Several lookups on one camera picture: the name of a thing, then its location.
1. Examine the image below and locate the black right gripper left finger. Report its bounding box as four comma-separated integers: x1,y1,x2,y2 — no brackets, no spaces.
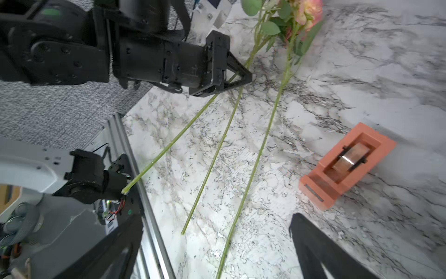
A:
52,214,144,279

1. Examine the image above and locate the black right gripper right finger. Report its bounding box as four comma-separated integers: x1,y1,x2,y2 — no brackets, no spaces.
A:
289,213,377,279

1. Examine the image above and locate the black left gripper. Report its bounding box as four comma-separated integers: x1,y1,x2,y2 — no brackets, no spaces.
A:
115,31,253,98

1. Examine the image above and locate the pink tape dispenser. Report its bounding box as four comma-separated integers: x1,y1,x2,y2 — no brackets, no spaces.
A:
298,123,396,210

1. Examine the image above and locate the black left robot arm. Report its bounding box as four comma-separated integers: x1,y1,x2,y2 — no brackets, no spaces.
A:
1,1,252,98

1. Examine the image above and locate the aluminium front rail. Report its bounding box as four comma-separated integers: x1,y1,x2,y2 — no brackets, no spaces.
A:
84,113,175,279

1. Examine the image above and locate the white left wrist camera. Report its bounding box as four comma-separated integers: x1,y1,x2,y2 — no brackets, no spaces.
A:
190,0,232,45

